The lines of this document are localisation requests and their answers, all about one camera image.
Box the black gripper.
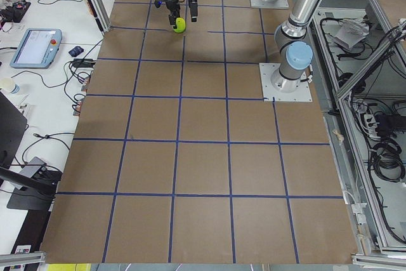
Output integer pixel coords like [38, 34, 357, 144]
[154, 0, 199, 29]

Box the green apple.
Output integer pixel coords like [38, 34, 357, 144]
[173, 17, 186, 34]

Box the near teach pendant tablet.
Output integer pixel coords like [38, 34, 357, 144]
[10, 29, 62, 69]

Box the black electronics board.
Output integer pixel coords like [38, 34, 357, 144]
[1, 1, 31, 23]

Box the white paper cup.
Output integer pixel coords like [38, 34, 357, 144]
[0, 78, 20, 94]

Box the black monitor stand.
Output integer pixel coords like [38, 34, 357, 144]
[1, 95, 62, 211]

